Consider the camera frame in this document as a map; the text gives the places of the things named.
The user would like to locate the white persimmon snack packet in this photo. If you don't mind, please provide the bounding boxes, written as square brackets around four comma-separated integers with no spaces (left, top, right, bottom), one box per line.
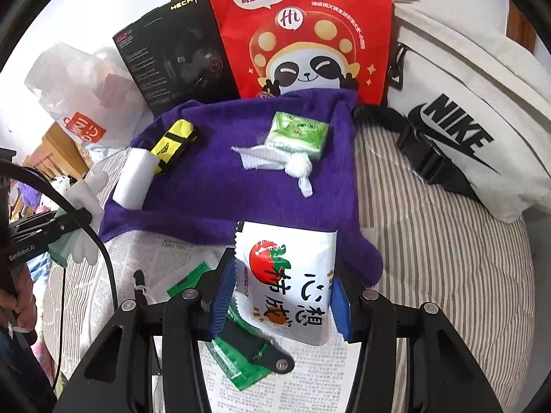
[235,222,337,346]

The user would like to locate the green snack packet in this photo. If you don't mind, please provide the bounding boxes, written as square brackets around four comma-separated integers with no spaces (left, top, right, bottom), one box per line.
[166,262,273,391]

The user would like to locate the white knotted cloth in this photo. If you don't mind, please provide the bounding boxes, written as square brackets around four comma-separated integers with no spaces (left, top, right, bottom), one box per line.
[232,145,313,199]

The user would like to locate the person's left hand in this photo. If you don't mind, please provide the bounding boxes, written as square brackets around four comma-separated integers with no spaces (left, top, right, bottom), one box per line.
[0,264,37,332]

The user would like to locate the printed newspaper sheet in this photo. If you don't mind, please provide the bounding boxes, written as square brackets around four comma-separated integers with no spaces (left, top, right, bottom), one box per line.
[105,231,360,412]

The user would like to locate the striped beige cushion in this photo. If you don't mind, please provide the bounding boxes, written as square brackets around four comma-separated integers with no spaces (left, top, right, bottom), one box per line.
[43,124,535,411]

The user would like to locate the purple fleece towel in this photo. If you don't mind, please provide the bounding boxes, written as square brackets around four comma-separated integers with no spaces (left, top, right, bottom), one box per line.
[99,88,383,286]

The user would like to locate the white Miniso plastic bag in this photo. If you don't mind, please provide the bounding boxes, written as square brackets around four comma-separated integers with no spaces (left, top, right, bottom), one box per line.
[24,44,153,148]

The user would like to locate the yellow black pouch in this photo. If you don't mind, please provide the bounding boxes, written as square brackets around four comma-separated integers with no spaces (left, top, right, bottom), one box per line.
[151,119,198,175]

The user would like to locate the green tissue pack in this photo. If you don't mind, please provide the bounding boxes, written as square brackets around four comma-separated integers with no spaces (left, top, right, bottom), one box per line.
[264,111,330,161]

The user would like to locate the white Nike waist bag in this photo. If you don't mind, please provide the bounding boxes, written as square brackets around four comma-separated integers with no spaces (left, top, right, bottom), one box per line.
[354,0,550,223]

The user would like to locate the black headset box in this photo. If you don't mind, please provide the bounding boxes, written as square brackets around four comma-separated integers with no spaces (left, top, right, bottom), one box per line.
[113,0,239,117]

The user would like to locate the red panda paper bag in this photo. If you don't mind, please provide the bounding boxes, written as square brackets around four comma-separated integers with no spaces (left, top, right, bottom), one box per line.
[209,0,393,105]

